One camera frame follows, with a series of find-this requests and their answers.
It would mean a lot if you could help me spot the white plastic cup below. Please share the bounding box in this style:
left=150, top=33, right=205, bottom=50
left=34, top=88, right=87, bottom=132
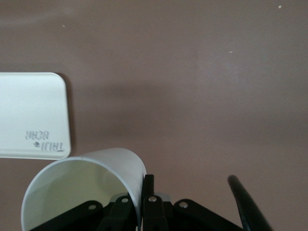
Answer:
left=21, top=147, right=147, bottom=231

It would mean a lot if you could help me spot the white bear print tray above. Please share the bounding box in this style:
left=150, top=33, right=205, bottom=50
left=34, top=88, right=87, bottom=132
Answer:
left=0, top=72, right=72, bottom=160

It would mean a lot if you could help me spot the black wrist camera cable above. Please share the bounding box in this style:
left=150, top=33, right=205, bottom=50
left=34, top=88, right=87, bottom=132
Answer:
left=227, top=175, right=275, bottom=231

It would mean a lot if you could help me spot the brown table cover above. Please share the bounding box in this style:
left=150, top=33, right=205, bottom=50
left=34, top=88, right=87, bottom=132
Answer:
left=0, top=0, right=308, bottom=231

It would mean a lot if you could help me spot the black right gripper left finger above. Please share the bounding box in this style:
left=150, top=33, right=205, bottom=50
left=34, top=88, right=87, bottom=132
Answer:
left=98, top=194, right=139, bottom=231

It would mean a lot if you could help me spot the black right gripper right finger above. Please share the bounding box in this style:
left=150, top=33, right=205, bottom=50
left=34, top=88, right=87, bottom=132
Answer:
left=141, top=174, right=169, bottom=231

